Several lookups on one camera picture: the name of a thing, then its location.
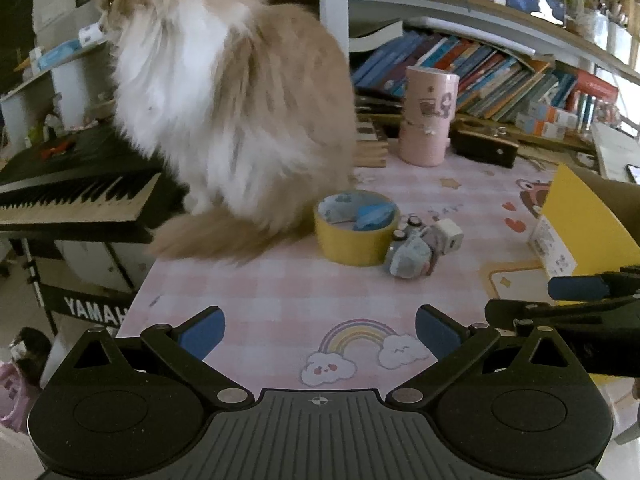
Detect yellow tape roll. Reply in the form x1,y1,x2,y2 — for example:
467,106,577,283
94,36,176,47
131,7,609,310
313,190,402,267

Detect white side cabinet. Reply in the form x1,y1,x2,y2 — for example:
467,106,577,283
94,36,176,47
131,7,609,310
0,35,121,151

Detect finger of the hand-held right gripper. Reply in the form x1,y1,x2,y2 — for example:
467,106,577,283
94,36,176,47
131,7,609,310
548,269,640,301
485,297,640,333

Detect wooden block rack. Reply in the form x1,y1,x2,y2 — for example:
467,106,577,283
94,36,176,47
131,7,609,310
352,87,401,168

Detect white storage containers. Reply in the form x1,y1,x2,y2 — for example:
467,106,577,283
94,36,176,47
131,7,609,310
570,5,640,53

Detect grey plush toy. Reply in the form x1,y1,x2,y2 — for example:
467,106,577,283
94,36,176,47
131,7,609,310
385,215,441,278

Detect yellow cardboard box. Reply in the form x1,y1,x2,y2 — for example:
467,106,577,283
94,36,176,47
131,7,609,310
527,162,640,278

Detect pink and black bag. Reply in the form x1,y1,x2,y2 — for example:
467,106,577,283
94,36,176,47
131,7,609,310
0,327,53,433

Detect red box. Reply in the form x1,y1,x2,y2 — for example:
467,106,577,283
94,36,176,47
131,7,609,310
575,70,621,121

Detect white charger plug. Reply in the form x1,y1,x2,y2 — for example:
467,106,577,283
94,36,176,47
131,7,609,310
434,219,463,253

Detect desktop with pink checked cloth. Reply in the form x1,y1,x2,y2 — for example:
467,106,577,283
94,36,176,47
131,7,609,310
115,140,601,391

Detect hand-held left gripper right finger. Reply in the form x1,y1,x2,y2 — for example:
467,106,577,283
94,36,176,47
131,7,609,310
385,304,578,408

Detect black keyboard stand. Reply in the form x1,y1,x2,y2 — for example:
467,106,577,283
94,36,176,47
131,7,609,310
20,237,131,336

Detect black electronic keyboard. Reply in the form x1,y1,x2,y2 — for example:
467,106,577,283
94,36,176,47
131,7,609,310
0,125,188,243

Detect small orange and white boxes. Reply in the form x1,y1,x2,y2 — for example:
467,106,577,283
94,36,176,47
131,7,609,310
515,102,578,141

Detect small blue plastic item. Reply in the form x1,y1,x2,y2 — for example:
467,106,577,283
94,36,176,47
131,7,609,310
354,204,394,232

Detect cream and white fluffy cat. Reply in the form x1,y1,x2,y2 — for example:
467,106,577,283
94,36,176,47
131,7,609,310
95,0,358,266

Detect pink cylinder container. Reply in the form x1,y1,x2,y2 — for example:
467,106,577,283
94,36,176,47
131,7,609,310
398,65,460,167

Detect blue tissue box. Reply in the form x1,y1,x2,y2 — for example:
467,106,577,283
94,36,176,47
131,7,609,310
506,0,566,26

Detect white shelving unit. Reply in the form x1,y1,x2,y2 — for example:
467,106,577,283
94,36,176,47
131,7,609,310
320,0,640,86

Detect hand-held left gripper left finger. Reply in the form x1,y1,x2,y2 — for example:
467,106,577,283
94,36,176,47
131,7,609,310
62,305,256,409

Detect white paper pad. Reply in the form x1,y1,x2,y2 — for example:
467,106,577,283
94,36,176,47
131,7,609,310
590,122,640,183

